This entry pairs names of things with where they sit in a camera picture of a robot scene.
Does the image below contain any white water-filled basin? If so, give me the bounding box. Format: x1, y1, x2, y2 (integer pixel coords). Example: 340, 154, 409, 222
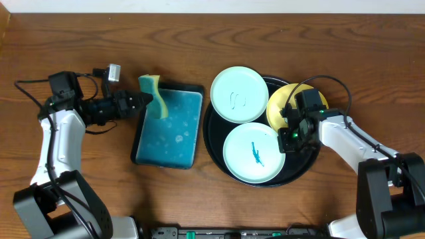
135, 88, 203, 168

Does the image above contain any green yellow sponge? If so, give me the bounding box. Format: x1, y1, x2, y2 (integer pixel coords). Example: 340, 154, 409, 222
138, 74, 169, 120

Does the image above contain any light blue plate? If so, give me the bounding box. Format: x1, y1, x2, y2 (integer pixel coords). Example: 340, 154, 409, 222
222, 122, 286, 184

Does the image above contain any light green plate with scribble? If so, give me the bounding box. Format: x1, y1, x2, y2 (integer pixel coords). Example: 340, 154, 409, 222
210, 66, 269, 123

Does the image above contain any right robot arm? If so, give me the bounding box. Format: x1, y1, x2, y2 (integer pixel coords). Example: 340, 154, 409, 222
278, 104, 424, 238

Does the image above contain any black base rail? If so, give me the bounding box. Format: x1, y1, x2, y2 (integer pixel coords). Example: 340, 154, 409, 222
143, 224, 331, 239

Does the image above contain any yellow plate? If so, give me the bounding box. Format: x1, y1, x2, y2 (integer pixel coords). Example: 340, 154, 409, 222
266, 84, 329, 132

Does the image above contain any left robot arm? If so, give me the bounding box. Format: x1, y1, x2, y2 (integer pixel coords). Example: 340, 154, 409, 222
13, 71, 153, 238

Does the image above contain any black rectangular tray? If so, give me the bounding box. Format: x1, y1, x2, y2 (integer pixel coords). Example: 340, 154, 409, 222
130, 82, 205, 171

